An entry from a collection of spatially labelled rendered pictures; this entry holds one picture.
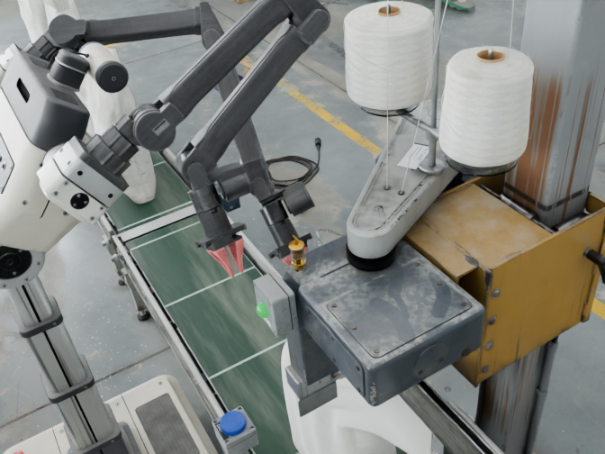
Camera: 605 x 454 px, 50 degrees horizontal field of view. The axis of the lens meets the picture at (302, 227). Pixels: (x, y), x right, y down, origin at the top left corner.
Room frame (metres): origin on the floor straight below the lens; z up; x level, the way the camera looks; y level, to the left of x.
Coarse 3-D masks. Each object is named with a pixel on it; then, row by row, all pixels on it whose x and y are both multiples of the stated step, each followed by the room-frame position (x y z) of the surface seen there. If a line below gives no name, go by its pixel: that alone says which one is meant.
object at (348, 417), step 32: (288, 352) 1.16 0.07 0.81; (288, 416) 1.16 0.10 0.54; (320, 416) 0.97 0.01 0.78; (352, 416) 0.92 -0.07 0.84; (384, 416) 0.89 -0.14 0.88; (416, 416) 0.78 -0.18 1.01; (320, 448) 0.97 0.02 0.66; (352, 448) 0.89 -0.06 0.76; (384, 448) 0.90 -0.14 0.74; (416, 448) 0.78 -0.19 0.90
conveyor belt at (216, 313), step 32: (192, 224) 2.35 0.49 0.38; (160, 256) 2.15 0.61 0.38; (192, 256) 2.13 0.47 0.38; (160, 288) 1.95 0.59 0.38; (192, 288) 1.93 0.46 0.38; (224, 288) 1.91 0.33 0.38; (192, 320) 1.75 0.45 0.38; (224, 320) 1.73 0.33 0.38; (256, 320) 1.72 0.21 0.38; (224, 352) 1.57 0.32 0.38; (256, 352) 1.56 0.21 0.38; (224, 384) 1.43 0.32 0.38; (256, 384) 1.42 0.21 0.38; (256, 416) 1.29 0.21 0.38; (256, 448) 1.18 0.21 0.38; (288, 448) 1.16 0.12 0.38
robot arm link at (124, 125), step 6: (138, 108) 1.18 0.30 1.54; (144, 108) 1.16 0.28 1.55; (150, 108) 1.15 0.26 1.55; (156, 108) 1.16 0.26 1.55; (126, 114) 1.16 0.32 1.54; (132, 114) 1.17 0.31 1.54; (138, 114) 1.14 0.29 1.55; (120, 120) 1.16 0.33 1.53; (126, 120) 1.13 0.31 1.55; (132, 120) 1.15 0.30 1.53; (120, 126) 1.12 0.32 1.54; (126, 126) 1.12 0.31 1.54; (132, 126) 1.13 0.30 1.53; (120, 132) 1.13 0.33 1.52; (126, 132) 1.12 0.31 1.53; (132, 132) 1.12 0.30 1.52; (126, 138) 1.12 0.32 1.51; (132, 138) 1.12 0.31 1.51; (138, 144) 1.12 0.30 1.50; (162, 150) 1.12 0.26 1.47
